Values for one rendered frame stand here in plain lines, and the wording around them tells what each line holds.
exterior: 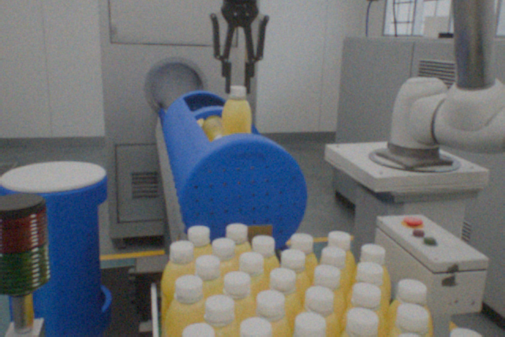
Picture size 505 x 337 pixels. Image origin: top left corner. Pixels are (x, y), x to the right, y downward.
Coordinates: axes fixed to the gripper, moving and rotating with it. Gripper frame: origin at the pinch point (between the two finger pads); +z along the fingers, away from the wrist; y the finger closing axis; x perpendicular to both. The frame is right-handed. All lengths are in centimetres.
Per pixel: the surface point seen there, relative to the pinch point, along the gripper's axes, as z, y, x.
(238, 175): 19.6, 1.5, 11.4
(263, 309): 26, 6, 53
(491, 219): 82, -154, -95
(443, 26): -14, -177, -193
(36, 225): 11, 33, 54
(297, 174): 19.7, -11.6, 11.4
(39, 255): 14, 33, 54
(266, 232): 31.3, -4.1, 15.5
